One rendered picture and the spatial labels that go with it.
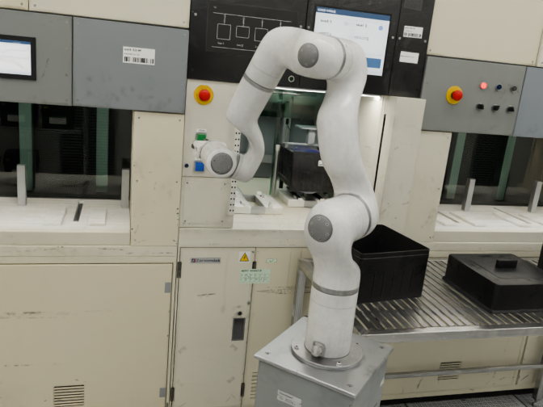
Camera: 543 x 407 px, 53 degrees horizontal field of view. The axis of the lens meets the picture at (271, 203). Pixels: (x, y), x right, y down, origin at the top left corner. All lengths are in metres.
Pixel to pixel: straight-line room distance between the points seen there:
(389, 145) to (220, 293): 0.85
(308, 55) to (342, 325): 0.66
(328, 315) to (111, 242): 0.92
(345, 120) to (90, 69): 0.92
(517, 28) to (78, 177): 1.85
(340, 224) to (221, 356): 1.13
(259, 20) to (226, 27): 0.12
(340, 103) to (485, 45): 1.11
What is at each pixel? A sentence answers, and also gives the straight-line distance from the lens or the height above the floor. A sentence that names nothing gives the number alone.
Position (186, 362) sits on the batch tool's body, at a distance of 2.23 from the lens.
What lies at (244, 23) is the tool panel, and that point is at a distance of 1.92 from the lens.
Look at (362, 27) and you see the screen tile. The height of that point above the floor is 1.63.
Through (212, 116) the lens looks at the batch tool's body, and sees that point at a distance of 1.92.
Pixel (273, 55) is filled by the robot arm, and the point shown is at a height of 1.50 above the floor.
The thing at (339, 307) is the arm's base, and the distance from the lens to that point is 1.37.
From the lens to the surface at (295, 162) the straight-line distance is 2.35.
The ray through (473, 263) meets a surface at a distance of 2.06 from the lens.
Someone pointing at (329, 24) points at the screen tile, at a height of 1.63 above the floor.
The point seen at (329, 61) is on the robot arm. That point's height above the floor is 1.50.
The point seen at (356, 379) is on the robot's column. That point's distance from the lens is 1.39.
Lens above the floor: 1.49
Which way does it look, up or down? 15 degrees down
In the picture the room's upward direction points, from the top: 6 degrees clockwise
